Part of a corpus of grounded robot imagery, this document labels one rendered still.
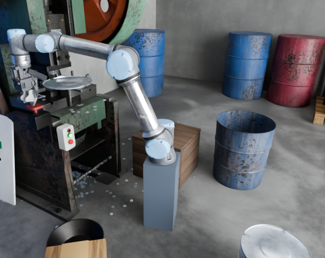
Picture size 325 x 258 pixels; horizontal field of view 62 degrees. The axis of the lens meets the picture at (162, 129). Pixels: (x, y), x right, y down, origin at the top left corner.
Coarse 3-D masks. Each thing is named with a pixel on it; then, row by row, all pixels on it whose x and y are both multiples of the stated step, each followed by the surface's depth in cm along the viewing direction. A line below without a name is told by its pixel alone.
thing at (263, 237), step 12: (252, 228) 129; (264, 228) 129; (276, 228) 129; (252, 240) 122; (264, 240) 122; (276, 240) 122; (288, 240) 123; (300, 240) 122; (252, 252) 116; (264, 252) 116; (276, 252) 116; (288, 252) 116; (300, 252) 117
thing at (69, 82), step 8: (48, 80) 170; (56, 80) 171; (64, 80) 169; (72, 80) 169; (80, 80) 172; (88, 80) 172; (48, 88) 156; (56, 88) 156; (64, 88) 157; (72, 88) 155
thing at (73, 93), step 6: (90, 84) 165; (60, 90) 166; (66, 90) 163; (72, 90) 158; (78, 90) 155; (84, 90) 157; (66, 96) 165; (72, 96) 166; (78, 96) 170; (72, 102) 167; (78, 102) 172
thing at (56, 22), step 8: (48, 16) 150; (56, 16) 154; (56, 24) 155; (64, 24) 160; (64, 32) 162; (40, 56) 160; (48, 56) 156; (56, 56) 157; (64, 56) 162; (48, 64) 159; (56, 64) 159
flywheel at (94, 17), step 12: (96, 0) 178; (108, 0) 174; (120, 0) 166; (84, 12) 186; (96, 12) 182; (108, 12) 177; (120, 12) 169; (96, 24) 185; (108, 24) 176; (120, 24) 174; (84, 36) 190; (96, 36) 185; (108, 36) 180
